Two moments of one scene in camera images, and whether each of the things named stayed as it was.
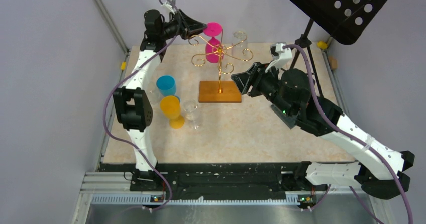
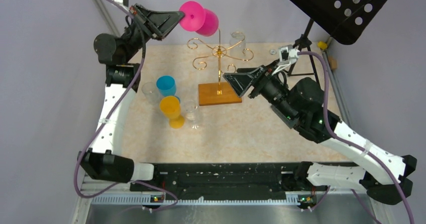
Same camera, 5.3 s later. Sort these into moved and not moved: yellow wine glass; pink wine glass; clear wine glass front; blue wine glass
Moved: pink wine glass
Not moved: clear wine glass front; yellow wine glass; blue wine glass
